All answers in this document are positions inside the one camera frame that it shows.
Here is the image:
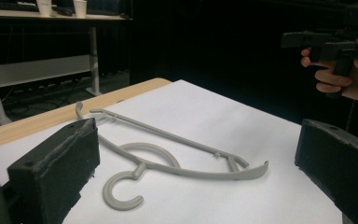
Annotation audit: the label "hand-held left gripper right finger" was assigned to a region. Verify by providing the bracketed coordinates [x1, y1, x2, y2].
[294, 119, 358, 224]

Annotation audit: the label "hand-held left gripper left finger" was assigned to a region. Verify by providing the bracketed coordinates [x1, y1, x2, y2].
[7, 117, 101, 224]

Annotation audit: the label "grey plastic clothes hanger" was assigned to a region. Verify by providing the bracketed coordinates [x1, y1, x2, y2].
[75, 101, 269, 212]

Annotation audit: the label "white-legged desk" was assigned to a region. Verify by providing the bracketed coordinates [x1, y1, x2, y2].
[0, 8, 134, 126]

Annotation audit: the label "white paper sheet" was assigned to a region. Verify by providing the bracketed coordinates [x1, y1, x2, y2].
[0, 79, 344, 224]

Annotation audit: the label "white paper cup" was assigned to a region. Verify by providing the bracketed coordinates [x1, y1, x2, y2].
[36, 0, 53, 18]
[73, 0, 88, 19]

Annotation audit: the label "black cables on floor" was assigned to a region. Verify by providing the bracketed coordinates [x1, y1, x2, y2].
[0, 77, 91, 120]

